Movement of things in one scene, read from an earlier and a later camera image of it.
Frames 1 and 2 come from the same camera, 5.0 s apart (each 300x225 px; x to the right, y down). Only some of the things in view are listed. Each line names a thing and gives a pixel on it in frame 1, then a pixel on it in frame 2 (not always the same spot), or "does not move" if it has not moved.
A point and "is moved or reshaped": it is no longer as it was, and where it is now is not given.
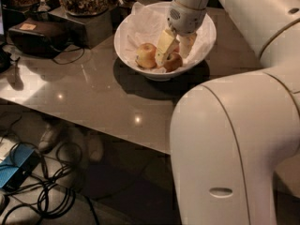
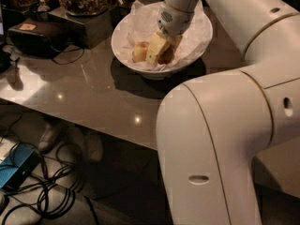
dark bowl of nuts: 85,0 does not move
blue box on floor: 15,170 does not move
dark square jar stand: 88,30 does not move
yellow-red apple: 172,61 is moved or reshaped
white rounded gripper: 187,20 -> 175,20
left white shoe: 46,139 does not move
